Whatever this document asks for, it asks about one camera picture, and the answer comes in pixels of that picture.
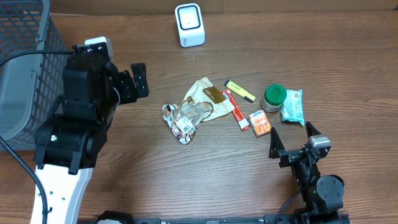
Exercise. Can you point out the yellow highlighter marker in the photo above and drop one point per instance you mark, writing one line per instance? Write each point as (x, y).
(240, 91)

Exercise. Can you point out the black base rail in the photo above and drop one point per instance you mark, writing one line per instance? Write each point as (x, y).
(211, 221)

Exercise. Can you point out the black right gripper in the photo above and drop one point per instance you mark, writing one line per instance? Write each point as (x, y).
(294, 157)

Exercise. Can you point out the small orange snack packet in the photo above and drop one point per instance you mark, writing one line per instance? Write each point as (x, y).
(260, 123)

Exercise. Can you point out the beige brown snack pouch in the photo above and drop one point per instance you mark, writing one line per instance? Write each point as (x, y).
(203, 102)

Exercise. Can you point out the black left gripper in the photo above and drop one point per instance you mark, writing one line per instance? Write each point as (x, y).
(128, 86)

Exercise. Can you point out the grey plastic mesh basket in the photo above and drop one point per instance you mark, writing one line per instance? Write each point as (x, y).
(32, 76)

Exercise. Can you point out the silver red crinkled wrapper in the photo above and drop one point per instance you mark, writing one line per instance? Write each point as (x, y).
(183, 130)

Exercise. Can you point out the green lid knorr cup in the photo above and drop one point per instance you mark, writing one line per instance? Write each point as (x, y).
(274, 97)

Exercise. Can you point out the white barcode scanner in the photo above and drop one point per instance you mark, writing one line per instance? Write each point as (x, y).
(190, 25)

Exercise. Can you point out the teal orange tissue pack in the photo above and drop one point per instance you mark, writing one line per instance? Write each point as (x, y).
(292, 109)

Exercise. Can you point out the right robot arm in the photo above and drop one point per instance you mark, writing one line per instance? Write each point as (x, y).
(322, 195)

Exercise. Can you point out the red snack stick packet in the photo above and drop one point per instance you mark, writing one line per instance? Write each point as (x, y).
(237, 113)

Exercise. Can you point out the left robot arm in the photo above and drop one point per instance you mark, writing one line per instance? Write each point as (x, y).
(68, 142)

